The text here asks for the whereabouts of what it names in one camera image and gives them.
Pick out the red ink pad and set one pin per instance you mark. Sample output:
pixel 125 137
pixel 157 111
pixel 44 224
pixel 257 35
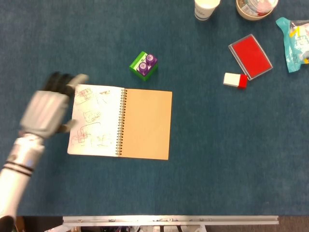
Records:
pixel 251 56

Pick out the white and red eraser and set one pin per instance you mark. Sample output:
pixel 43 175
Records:
pixel 231 80

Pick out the blue felt table cloth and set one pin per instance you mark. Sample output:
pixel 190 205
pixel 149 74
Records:
pixel 193 181

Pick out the white paper cup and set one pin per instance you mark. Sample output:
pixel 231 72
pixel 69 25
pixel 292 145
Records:
pixel 205 12

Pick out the teal plastic snack bag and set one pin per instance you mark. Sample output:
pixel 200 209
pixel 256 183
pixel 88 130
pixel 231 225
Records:
pixel 294 48

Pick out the green building block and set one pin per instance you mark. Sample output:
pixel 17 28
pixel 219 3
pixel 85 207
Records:
pixel 149 76

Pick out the beige bowl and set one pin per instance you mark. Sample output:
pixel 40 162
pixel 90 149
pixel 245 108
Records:
pixel 251 17

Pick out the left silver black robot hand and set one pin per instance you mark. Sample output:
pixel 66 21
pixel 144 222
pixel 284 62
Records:
pixel 46 111

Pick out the aluminium profile rail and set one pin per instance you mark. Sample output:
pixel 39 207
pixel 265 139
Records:
pixel 169 220

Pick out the yellow spiral notebook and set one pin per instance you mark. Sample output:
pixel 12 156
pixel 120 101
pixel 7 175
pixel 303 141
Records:
pixel 144 125

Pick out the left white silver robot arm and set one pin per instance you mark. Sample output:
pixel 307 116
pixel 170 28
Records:
pixel 17 174

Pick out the purple two-stud plastic toy brick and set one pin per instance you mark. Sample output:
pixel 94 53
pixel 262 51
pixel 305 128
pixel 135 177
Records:
pixel 144 68

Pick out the clear plastic container with lid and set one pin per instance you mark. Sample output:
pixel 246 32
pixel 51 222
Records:
pixel 253 7

